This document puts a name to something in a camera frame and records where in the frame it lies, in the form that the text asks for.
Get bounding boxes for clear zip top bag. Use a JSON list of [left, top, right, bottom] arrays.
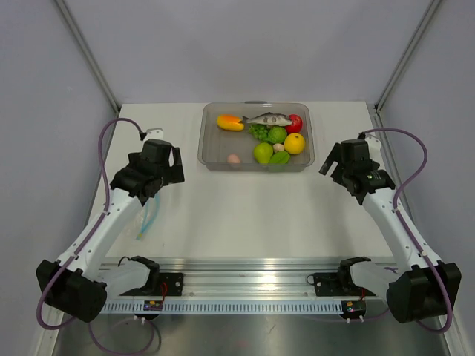
[[125, 193, 160, 240]]

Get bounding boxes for beige toy garlic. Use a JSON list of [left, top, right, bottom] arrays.
[[272, 143, 285, 153]]

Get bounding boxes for pink toy egg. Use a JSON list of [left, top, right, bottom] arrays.
[[227, 154, 241, 164]]

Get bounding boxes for green toy pear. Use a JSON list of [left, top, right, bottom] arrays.
[[253, 142, 274, 165]]

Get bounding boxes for orange yellow toy mango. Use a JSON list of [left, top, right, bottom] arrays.
[[216, 114, 245, 131]]

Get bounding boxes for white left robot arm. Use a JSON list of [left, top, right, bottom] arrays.
[[36, 139, 185, 323]]

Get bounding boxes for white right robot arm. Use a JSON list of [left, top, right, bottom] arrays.
[[319, 139, 462, 324]]

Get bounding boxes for clear plastic food bin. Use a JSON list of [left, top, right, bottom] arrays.
[[197, 102, 314, 172]]

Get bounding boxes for yellow toy lemon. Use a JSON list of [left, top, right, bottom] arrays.
[[284, 133, 306, 155]]

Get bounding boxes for red toy tomato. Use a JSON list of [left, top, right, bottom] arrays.
[[285, 114, 303, 134]]

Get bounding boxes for green bumpy toy lime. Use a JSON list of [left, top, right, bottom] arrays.
[[268, 126, 287, 145]]

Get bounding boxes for grey toy fish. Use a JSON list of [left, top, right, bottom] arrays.
[[242, 112, 292, 127]]

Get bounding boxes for green toy grapes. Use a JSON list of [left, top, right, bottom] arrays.
[[249, 124, 269, 142]]

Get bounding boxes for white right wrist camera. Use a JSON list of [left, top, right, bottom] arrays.
[[364, 135, 381, 160]]

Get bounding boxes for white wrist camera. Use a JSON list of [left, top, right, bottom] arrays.
[[145, 128, 164, 140], [364, 135, 381, 160]]

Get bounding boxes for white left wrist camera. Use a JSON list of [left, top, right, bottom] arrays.
[[145, 128, 164, 140]]

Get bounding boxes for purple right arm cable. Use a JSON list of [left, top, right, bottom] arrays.
[[296, 128, 454, 332]]

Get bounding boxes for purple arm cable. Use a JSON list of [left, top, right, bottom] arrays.
[[36, 117, 162, 353], [296, 128, 454, 332]]

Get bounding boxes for aluminium mounting rail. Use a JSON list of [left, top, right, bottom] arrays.
[[96, 255, 400, 302]]

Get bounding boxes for white slotted cable duct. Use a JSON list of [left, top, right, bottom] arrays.
[[101, 300, 343, 315]]

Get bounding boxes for right aluminium frame post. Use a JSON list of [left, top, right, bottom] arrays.
[[374, 0, 445, 114]]

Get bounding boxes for aluminium frame post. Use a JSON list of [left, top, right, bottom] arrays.
[[52, 0, 121, 116], [374, 0, 445, 114]]

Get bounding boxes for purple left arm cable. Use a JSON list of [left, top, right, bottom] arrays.
[[36, 117, 162, 353]]

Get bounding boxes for left aluminium frame post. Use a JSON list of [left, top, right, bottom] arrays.
[[52, 0, 121, 116]]

